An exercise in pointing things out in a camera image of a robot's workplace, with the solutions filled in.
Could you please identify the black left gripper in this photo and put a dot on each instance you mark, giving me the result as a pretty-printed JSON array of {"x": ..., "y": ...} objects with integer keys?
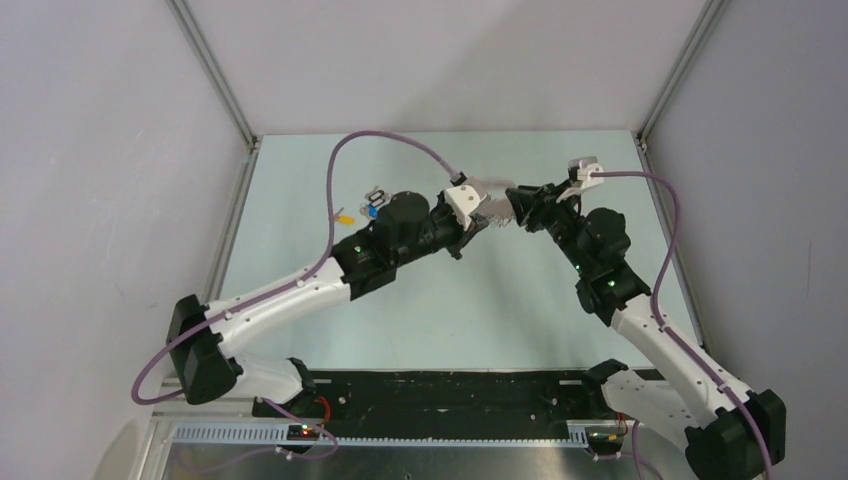
[{"x": 462, "y": 237}]

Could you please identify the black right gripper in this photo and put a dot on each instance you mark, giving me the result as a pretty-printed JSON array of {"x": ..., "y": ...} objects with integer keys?
[{"x": 534, "y": 205}]

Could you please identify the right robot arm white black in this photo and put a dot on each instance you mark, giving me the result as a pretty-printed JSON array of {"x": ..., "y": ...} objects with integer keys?
[{"x": 724, "y": 428}]

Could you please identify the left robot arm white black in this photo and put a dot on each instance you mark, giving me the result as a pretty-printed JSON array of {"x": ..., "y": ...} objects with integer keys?
[{"x": 210, "y": 357}]

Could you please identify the black tagged key on table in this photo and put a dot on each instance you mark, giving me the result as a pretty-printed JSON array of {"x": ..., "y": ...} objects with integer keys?
[{"x": 377, "y": 197}]

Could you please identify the blue tagged key on table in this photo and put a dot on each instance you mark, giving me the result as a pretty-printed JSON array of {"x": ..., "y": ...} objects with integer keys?
[{"x": 369, "y": 211}]

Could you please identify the yellow tagged key on table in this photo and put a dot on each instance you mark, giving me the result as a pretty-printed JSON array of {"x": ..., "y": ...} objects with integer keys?
[{"x": 343, "y": 219}]

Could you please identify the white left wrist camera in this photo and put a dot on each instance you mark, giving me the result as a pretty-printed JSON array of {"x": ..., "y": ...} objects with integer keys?
[{"x": 464, "y": 200}]

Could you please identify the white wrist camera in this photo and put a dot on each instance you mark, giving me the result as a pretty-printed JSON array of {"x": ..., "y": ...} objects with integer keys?
[
  {"x": 464, "y": 200},
  {"x": 584, "y": 174}
]

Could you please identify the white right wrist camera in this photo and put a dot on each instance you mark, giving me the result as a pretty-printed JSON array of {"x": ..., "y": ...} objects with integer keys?
[{"x": 584, "y": 174}]

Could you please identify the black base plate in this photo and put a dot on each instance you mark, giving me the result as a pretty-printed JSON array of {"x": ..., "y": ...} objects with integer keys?
[{"x": 456, "y": 405}]

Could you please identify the right aluminium corner post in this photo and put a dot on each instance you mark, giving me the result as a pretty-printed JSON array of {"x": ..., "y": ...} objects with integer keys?
[{"x": 703, "y": 28}]

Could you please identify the aluminium corner post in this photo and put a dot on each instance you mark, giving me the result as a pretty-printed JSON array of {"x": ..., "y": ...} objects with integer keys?
[
  {"x": 703, "y": 28},
  {"x": 203, "y": 51}
]

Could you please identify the left aluminium corner post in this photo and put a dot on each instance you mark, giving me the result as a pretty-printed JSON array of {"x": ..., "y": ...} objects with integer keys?
[{"x": 203, "y": 51}]

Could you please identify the aluminium frame rail front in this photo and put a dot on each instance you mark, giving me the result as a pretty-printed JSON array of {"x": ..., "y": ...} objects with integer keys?
[{"x": 241, "y": 420}]

